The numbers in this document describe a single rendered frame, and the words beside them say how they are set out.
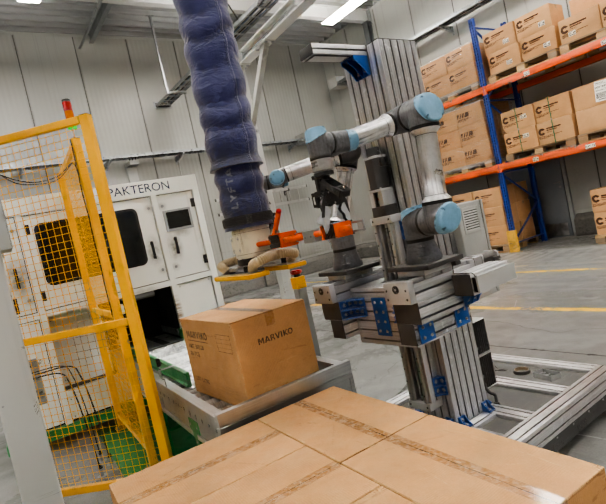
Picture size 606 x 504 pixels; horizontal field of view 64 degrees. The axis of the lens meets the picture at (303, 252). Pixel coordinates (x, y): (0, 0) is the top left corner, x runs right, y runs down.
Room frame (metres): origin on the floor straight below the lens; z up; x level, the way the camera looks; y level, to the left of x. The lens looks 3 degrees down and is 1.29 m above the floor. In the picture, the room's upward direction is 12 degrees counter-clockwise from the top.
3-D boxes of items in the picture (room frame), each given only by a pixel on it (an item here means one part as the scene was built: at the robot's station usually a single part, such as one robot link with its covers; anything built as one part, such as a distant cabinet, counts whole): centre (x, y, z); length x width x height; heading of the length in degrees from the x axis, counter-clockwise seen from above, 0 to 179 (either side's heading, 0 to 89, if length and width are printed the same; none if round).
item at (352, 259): (2.43, -0.21, 1.09); 0.15 x 0.15 x 0.10
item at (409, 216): (2.01, -0.49, 1.20); 0.13 x 0.12 x 0.14; 26
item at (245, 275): (2.12, 0.29, 1.15); 0.34 x 0.10 x 0.05; 35
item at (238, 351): (2.44, 0.38, 0.75); 0.60 x 0.40 x 0.40; 35
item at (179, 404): (2.99, 1.08, 0.50); 2.31 x 0.05 x 0.19; 31
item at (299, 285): (2.90, 0.07, 0.50); 0.07 x 0.07 x 1.00; 31
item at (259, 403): (2.15, 0.20, 0.58); 0.70 x 0.03 x 0.06; 121
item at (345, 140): (1.75, -0.21, 1.55); 0.11 x 0.11 x 0.08; 26
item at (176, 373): (3.32, 1.21, 0.60); 1.60 x 0.10 x 0.09; 31
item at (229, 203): (2.17, 0.20, 1.85); 0.22 x 0.22 x 1.04
